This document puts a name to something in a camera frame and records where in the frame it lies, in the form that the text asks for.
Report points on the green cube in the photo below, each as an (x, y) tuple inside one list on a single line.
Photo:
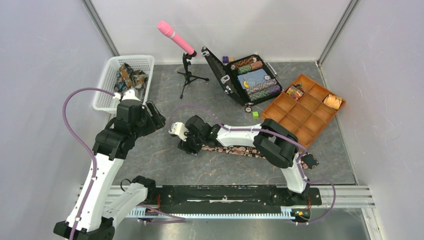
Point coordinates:
[(255, 115)]

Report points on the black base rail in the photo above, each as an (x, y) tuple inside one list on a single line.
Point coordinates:
[(229, 199)]

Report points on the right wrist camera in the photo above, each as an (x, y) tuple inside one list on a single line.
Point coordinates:
[(178, 129)]

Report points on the black poker chip case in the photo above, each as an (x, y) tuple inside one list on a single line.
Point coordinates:
[(248, 80)]

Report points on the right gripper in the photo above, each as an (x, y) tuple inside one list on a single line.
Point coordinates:
[(185, 146)]

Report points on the pink microphone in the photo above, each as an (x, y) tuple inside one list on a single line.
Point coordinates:
[(166, 29)]

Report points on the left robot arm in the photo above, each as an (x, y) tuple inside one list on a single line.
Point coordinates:
[(91, 219)]

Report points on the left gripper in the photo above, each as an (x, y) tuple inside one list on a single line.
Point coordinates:
[(157, 121)]

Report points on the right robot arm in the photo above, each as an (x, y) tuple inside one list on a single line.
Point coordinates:
[(274, 143)]

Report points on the black floral tie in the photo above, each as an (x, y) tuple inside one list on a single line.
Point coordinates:
[(308, 161)]

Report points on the white plastic basket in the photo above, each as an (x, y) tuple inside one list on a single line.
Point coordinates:
[(106, 103)]

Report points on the rolled dark patterned tie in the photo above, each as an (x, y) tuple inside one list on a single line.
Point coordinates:
[(295, 91)]

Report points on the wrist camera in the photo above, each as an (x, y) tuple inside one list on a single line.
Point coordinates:
[(178, 129), (131, 94)]

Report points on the loose poker chip stack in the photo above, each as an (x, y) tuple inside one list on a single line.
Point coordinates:
[(248, 108)]

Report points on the rolled tan patterned tie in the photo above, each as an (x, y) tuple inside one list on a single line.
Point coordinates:
[(333, 101)]

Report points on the purple cube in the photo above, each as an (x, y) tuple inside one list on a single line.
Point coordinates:
[(225, 59)]

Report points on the dark blue patterned tie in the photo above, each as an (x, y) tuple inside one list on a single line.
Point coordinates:
[(129, 79)]

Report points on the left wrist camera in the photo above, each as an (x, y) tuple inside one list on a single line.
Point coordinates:
[(131, 94)]

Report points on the black tripod stand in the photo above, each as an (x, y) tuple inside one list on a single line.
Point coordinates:
[(188, 76)]

